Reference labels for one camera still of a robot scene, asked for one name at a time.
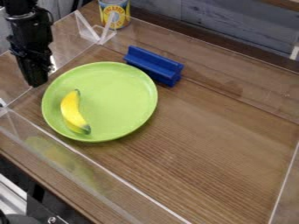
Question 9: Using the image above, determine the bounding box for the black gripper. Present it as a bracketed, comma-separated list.
[5, 7, 53, 88]

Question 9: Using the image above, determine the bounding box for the yellow toy banana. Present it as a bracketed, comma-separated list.
[60, 89, 90, 135]

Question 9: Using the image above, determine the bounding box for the green round plate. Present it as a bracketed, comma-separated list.
[41, 61, 157, 143]

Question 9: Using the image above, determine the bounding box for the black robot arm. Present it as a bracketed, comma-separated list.
[0, 0, 53, 88]

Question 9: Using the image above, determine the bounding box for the yellow labelled tin can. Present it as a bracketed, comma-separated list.
[97, 0, 130, 30]

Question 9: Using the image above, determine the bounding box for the blue plastic block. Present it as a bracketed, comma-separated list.
[124, 45, 183, 87]

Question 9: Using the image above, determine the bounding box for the clear acrylic corner bracket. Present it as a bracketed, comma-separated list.
[74, 10, 117, 46]

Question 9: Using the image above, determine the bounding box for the clear acrylic enclosure wall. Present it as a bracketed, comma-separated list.
[0, 13, 299, 224]

